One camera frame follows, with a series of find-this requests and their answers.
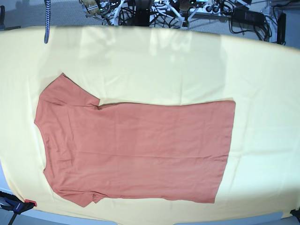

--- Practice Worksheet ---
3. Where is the terracotta orange T-shirt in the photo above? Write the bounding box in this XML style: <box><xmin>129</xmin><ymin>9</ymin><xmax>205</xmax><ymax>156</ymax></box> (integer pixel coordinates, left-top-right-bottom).
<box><xmin>35</xmin><ymin>75</ymin><xmax>236</xmax><ymax>207</ymax></box>

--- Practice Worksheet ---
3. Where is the yellow table cloth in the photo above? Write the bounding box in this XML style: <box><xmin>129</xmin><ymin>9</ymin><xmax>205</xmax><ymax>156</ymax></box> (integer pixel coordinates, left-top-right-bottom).
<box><xmin>0</xmin><ymin>26</ymin><xmax>300</xmax><ymax>225</ymax></box>

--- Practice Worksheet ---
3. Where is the white power strip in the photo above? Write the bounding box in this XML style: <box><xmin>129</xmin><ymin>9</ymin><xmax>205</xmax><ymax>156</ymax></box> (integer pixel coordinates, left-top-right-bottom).
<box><xmin>150</xmin><ymin>1</ymin><xmax>237</xmax><ymax>17</ymax></box>

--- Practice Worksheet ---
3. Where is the black power adapter box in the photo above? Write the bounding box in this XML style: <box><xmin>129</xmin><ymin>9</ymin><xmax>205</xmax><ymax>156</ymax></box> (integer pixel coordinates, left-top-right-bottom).
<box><xmin>232</xmin><ymin>8</ymin><xmax>265</xmax><ymax>26</ymax></box>

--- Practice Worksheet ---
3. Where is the black upright box right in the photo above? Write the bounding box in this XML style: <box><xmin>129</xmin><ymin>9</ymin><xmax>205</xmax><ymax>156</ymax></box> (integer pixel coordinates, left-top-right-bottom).
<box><xmin>277</xmin><ymin>13</ymin><xmax>286</xmax><ymax>45</ymax></box>

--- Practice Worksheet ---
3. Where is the blue black bar clamp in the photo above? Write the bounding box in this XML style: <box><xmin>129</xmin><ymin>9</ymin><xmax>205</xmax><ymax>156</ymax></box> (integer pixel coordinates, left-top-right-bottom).
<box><xmin>0</xmin><ymin>191</ymin><xmax>37</xmax><ymax>225</ymax></box>

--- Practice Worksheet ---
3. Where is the black clamp right corner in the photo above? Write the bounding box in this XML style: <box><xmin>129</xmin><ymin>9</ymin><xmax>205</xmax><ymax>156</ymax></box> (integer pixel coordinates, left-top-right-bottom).
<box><xmin>290</xmin><ymin>209</ymin><xmax>300</xmax><ymax>223</ymax></box>

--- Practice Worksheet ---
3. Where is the black table stand post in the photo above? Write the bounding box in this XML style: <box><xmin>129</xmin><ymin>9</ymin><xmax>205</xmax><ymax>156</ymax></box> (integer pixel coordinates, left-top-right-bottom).
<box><xmin>134</xmin><ymin>0</ymin><xmax>151</xmax><ymax>27</ymax></box>

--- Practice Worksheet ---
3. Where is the blue braided cable sleeve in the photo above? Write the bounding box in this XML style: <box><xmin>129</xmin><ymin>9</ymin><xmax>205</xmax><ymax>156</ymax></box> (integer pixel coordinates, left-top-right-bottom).
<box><xmin>44</xmin><ymin>0</ymin><xmax>52</xmax><ymax>45</ymax></box>

